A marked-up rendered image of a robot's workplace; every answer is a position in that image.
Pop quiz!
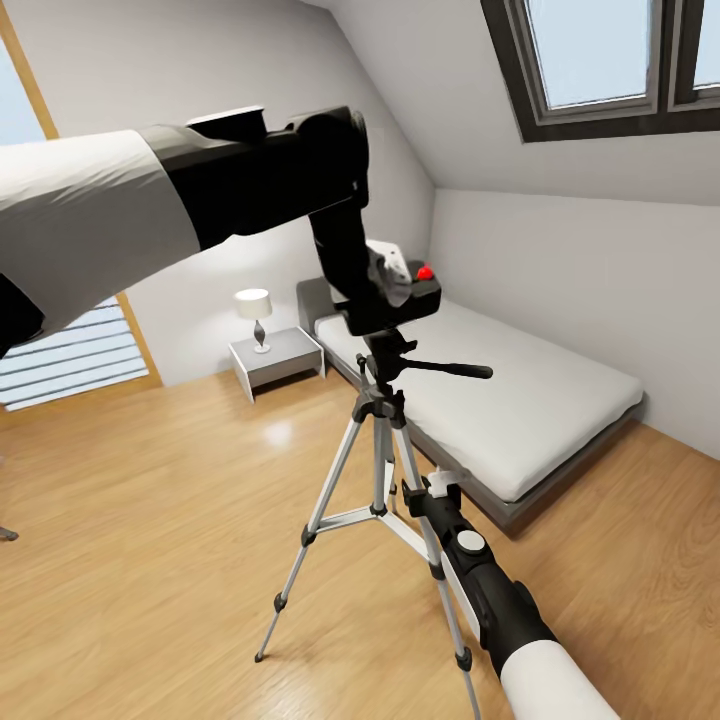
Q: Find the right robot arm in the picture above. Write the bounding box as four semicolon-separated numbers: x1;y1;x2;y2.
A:
401;467;621;720

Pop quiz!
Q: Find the digital camera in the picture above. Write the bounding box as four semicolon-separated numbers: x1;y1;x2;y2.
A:
343;267;442;337

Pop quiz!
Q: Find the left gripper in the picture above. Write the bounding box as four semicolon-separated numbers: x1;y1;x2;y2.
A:
315;229;374;323

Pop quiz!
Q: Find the camera tripod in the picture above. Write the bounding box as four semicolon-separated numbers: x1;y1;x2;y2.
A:
254;326;493;720

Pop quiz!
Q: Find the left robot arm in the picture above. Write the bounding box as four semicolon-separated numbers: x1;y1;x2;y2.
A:
0;105;412;361

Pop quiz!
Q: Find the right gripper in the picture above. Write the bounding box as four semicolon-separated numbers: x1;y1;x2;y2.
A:
401;476;461;529

